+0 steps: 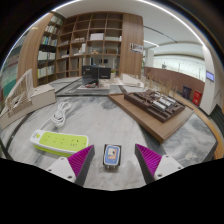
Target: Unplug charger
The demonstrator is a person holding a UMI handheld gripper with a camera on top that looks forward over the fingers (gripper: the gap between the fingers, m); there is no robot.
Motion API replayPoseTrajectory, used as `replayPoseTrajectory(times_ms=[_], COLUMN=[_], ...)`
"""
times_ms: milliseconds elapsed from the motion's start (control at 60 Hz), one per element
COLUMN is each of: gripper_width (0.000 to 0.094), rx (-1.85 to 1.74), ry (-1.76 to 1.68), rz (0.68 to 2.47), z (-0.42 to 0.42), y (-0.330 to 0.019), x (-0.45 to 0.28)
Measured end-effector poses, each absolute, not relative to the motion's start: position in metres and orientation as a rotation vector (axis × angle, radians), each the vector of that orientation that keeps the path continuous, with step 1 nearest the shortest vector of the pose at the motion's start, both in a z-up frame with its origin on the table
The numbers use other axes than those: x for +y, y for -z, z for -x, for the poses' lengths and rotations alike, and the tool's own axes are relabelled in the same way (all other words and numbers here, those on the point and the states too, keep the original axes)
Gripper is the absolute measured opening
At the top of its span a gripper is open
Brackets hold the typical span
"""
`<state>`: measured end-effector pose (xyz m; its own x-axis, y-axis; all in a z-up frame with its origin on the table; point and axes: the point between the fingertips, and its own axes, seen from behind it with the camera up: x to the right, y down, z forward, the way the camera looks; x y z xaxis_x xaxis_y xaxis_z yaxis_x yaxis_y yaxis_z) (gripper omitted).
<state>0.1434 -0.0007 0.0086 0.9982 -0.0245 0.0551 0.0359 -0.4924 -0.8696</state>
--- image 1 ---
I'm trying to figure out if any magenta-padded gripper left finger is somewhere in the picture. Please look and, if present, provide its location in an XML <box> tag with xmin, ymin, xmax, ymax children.
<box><xmin>46</xmin><ymin>144</ymin><xmax>96</xmax><ymax>188</ymax></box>

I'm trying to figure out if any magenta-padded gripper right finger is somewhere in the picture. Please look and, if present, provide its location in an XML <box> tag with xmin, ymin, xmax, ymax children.
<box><xmin>134</xmin><ymin>143</ymin><xmax>184</xmax><ymax>185</ymax></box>

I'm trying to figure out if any black charger with blue label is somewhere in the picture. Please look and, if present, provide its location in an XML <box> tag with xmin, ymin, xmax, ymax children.
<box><xmin>102</xmin><ymin>143</ymin><xmax>122</xmax><ymax>170</ymax></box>

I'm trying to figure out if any white and green power strip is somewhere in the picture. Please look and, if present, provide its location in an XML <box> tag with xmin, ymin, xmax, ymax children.
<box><xmin>29</xmin><ymin>129</ymin><xmax>90</xmax><ymax>158</ymax></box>

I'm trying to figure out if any brown architectural model on board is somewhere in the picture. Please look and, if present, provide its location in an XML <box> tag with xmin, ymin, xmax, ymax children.
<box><xmin>107</xmin><ymin>89</ymin><xmax>195</xmax><ymax>144</ymax></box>

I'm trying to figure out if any curved wooden slatted bench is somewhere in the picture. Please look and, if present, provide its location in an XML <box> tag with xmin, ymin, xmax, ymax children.
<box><xmin>186</xmin><ymin>96</ymin><xmax>224</xmax><ymax>161</ymax></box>

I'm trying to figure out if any dark grey bin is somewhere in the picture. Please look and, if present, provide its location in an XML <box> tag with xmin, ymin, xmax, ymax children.
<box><xmin>182</xmin><ymin>85</ymin><xmax>193</xmax><ymax>101</ymax></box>

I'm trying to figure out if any red bin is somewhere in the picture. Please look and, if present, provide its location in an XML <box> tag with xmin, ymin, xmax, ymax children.
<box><xmin>192</xmin><ymin>90</ymin><xmax>203</xmax><ymax>107</ymax></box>

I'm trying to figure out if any small pale architectural model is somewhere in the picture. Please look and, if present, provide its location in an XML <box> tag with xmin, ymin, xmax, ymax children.
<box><xmin>121</xmin><ymin>73</ymin><xmax>148</xmax><ymax>89</ymax></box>

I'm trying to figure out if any white architectural model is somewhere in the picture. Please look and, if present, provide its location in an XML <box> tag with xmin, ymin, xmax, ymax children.
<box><xmin>0</xmin><ymin>68</ymin><xmax>57</xmax><ymax>130</ymax></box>

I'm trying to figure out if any black box architectural model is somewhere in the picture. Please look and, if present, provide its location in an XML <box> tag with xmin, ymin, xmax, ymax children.
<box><xmin>76</xmin><ymin>64</ymin><xmax>113</xmax><ymax>94</ymax></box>

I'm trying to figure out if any narrow dark bookshelf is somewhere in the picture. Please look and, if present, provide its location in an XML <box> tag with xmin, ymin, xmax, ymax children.
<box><xmin>36</xmin><ymin>14</ymin><xmax>65</xmax><ymax>86</ymax></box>

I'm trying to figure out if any wide library bookshelf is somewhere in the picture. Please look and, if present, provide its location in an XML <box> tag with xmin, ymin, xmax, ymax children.
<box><xmin>0</xmin><ymin>34</ymin><xmax>27</xmax><ymax>105</ymax></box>

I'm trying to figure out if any wooden cubby shelf unit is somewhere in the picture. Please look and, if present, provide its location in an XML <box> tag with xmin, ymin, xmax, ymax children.
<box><xmin>54</xmin><ymin>12</ymin><xmax>124</xmax><ymax>80</ymax></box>

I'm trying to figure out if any curved ceiling light strip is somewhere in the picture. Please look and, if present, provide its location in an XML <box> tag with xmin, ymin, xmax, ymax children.
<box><xmin>49</xmin><ymin>0</ymin><xmax>205</xmax><ymax>47</ymax></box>

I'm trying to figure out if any white power strip cable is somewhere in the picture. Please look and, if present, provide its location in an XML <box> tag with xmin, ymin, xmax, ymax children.
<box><xmin>39</xmin><ymin>100</ymin><xmax>72</xmax><ymax>132</ymax></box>

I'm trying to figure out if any wall-mounted screen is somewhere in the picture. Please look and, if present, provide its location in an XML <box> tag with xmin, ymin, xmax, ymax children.
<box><xmin>205</xmin><ymin>69</ymin><xmax>216</xmax><ymax>83</ymax></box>

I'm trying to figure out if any wall poster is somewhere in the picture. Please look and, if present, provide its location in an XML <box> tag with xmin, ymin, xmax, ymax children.
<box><xmin>129</xmin><ymin>42</ymin><xmax>145</xmax><ymax>55</ymax></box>

